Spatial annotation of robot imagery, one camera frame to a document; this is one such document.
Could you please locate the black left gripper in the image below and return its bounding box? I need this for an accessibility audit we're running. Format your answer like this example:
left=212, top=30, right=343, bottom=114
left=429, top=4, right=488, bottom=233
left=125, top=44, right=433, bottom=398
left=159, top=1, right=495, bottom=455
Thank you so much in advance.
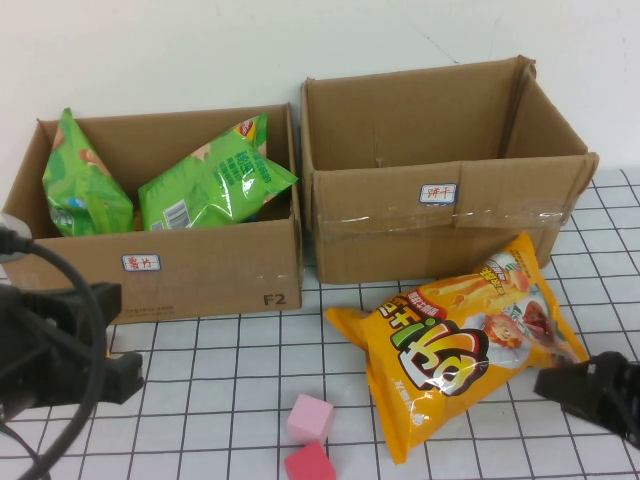
left=0, top=319, right=146, bottom=417

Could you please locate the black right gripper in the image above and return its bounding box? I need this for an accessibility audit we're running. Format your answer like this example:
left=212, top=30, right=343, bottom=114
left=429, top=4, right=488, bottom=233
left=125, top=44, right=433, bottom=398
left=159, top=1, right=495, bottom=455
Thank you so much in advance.
left=532, top=349, right=640, bottom=447

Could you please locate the large orange snack bag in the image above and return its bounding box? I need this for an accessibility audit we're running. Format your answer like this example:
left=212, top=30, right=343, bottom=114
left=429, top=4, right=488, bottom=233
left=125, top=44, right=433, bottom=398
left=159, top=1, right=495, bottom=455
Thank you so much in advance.
left=322, top=232, right=592, bottom=465

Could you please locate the green snack bag nut print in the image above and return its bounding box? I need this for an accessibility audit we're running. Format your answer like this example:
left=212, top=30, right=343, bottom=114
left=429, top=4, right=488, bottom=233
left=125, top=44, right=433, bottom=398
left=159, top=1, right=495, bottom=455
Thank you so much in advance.
left=41, top=107, right=136, bottom=239

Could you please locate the white black grid tablecloth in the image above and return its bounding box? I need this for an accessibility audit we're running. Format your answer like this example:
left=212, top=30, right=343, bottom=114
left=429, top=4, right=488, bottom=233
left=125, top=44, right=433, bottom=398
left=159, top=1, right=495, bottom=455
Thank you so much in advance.
left=0, top=167, right=640, bottom=480

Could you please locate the white label red handwriting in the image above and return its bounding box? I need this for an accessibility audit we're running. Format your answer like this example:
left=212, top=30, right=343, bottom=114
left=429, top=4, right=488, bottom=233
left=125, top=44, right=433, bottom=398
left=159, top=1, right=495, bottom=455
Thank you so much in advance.
left=417, top=182, right=458, bottom=206
left=121, top=253, right=164, bottom=273

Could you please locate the cardboard box with F2 print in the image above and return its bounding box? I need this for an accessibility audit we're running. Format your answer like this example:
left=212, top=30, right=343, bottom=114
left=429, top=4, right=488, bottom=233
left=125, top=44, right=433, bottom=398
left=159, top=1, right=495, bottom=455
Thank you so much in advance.
left=0, top=102, right=306, bottom=326

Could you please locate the pink foam cube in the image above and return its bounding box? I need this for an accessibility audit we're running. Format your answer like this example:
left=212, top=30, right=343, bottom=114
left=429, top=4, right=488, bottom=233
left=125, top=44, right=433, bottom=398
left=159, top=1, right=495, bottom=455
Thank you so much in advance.
left=285, top=392, right=335, bottom=445

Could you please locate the red foam cube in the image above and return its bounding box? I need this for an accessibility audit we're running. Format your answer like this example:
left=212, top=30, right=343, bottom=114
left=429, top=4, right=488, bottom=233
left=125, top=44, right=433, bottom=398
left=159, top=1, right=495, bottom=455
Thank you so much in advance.
left=283, top=439, right=337, bottom=480

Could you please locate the green chip bag with barcode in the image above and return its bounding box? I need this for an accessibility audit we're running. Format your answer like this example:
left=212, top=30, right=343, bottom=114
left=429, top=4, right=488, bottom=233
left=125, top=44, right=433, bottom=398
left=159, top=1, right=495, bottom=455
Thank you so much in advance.
left=137, top=111, right=300, bottom=233

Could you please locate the tall taped cardboard box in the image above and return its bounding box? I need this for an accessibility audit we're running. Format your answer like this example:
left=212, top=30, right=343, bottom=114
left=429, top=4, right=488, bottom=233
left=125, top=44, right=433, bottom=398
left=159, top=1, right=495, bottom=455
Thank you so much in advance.
left=298, top=54, right=600, bottom=286

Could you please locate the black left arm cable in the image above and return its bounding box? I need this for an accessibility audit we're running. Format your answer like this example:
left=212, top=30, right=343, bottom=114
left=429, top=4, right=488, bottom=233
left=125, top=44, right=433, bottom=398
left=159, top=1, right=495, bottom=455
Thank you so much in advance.
left=0, top=224, right=110, bottom=480

